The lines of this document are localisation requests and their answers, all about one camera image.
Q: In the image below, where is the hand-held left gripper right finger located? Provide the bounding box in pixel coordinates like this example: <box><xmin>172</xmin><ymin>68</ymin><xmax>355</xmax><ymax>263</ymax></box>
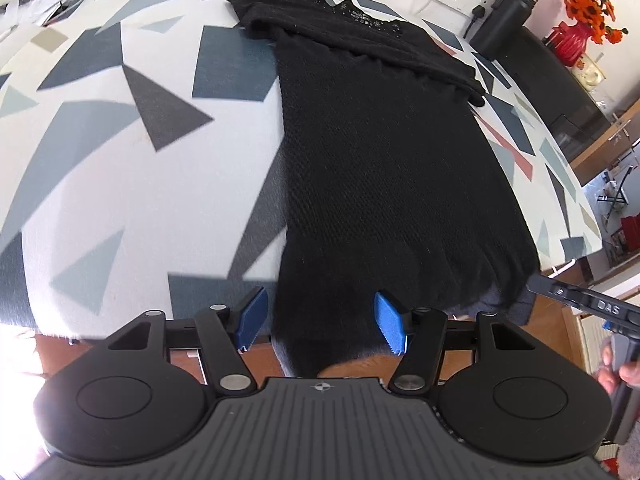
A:
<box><xmin>375</xmin><ymin>290</ymin><xmax>540</xmax><ymax>395</ymax></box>

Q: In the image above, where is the black knit sweater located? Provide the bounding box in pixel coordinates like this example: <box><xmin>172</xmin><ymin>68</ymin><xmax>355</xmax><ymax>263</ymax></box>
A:
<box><xmin>226</xmin><ymin>0</ymin><xmax>542</xmax><ymax>378</ymax></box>

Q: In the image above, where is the person's right hand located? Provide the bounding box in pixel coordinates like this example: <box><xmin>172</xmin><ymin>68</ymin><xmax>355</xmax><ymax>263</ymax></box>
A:
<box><xmin>597</xmin><ymin>342</ymin><xmax>640</xmax><ymax>396</ymax></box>

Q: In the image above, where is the black flat device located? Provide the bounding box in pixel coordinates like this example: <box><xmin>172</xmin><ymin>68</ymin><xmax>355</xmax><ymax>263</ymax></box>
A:
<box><xmin>42</xmin><ymin>0</ymin><xmax>94</xmax><ymax>27</ymax></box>

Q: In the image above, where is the black water bottle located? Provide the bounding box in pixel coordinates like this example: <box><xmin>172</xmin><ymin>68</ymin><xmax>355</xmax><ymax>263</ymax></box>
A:
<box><xmin>469</xmin><ymin>0</ymin><xmax>541</xmax><ymax>59</ymax></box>

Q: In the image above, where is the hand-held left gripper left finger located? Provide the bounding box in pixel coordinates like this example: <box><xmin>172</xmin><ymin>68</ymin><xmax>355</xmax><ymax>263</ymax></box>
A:
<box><xmin>102</xmin><ymin>287</ymin><xmax>269</xmax><ymax>395</ymax></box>

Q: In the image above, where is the black plug with cable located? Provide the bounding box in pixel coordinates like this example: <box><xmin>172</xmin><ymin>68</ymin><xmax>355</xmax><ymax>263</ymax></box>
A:
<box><xmin>462</xmin><ymin>4</ymin><xmax>489</xmax><ymax>41</ymax></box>

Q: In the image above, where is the red vase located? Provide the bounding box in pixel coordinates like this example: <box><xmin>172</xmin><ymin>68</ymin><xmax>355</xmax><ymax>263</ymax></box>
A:
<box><xmin>547</xmin><ymin>21</ymin><xmax>596</xmax><ymax>67</ymax></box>

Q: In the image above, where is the black glossy box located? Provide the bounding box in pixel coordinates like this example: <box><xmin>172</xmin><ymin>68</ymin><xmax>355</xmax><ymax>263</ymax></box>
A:
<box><xmin>510</xmin><ymin>26</ymin><xmax>624</xmax><ymax>162</ymax></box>

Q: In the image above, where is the geometric patterned tablecloth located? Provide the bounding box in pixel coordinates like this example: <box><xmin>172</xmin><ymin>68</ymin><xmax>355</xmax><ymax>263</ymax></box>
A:
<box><xmin>0</xmin><ymin>0</ymin><xmax>603</xmax><ymax>341</ymax></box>

